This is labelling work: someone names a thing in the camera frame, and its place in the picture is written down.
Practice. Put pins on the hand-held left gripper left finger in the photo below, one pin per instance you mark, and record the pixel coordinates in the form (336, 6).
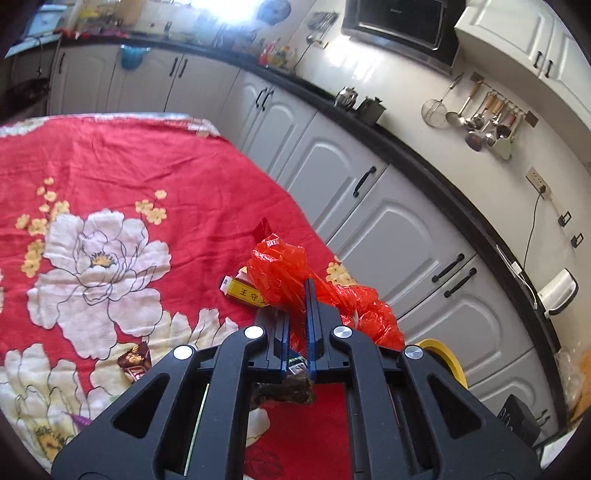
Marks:
(281, 341)

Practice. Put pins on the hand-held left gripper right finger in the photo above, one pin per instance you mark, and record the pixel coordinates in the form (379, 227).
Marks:
(311, 323)

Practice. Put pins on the dark snack wrapper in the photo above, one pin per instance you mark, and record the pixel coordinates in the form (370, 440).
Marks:
(295, 391)

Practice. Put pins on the red plastic bag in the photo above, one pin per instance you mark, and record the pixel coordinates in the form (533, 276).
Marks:
(277, 272)

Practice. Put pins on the small yellow carton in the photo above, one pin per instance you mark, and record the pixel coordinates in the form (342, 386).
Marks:
(244, 291)

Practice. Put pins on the yellow trash bin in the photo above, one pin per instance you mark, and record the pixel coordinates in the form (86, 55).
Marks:
(445, 353)

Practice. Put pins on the white base cabinets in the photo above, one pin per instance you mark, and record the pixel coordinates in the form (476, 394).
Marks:
(415, 240)

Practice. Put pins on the brown candy wrapper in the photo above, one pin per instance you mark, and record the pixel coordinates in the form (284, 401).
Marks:
(134, 359)

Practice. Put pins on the black countertop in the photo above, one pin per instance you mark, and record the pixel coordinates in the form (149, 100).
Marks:
(415, 157)

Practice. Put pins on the black lidded pot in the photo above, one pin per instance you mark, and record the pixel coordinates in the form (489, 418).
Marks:
(371, 110)

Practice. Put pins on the black box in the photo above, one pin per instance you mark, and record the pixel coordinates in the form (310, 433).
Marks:
(519, 417)

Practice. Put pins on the steel kettle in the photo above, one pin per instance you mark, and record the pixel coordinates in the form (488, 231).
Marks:
(346, 96)

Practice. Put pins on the red floral tablecloth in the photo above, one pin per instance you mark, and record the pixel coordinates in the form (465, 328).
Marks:
(138, 157)

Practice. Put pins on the white countertop appliance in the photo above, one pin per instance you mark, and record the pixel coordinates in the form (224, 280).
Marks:
(558, 293)

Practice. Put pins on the row of hanging kitchen utensils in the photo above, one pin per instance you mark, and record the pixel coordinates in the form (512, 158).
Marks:
(489, 124)

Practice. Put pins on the group of condiment bottles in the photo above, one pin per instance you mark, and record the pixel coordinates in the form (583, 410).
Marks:
(277, 55)

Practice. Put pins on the orange plastic bag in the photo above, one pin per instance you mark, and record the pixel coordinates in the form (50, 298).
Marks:
(577, 374)

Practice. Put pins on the small hanging utensil rack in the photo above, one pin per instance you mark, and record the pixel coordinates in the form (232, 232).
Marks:
(323, 23)

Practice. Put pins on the wall power outlet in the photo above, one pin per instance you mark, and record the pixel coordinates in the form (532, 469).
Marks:
(538, 180)

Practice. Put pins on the round wall plate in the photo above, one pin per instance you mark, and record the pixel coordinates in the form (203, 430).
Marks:
(273, 10)

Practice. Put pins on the white wall cabinet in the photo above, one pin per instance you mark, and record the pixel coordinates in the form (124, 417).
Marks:
(521, 32)

